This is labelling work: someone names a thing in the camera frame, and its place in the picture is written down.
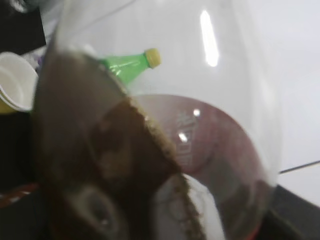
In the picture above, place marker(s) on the cola bottle red label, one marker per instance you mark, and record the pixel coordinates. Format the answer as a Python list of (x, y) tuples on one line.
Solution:
[(102, 150)]

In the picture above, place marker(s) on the green sprite bottle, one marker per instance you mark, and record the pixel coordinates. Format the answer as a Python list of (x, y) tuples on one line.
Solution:
[(126, 68)]

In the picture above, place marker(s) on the yellow and white paper cup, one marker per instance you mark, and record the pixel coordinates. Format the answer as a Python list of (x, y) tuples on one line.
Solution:
[(18, 80)]

